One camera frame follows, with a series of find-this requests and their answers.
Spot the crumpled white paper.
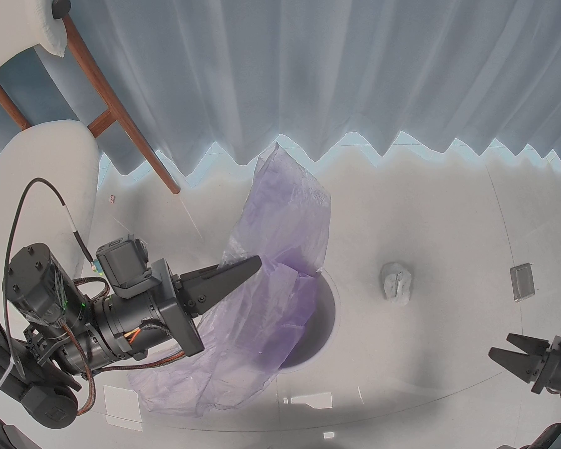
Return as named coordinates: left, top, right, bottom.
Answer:
left=379, top=262, right=413, bottom=307

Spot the white cushioned wooden chair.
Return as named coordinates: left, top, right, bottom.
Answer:
left=0, top=0, right=181, bottom=307

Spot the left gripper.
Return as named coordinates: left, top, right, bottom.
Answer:
left=93, top=259, right=204, bottom=357

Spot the pale blue curtain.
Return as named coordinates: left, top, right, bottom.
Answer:
left=0, top=0, right=561, bottom=188

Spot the white trash bin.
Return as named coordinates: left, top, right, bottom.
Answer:
left=280, top=269, right=342, bottom=373

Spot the purple plastic bag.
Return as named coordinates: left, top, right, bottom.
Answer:
left=127, top=142, right=333, bottom=417

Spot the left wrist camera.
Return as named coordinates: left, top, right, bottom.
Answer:
left=95, top=236, right=154, bottom=301

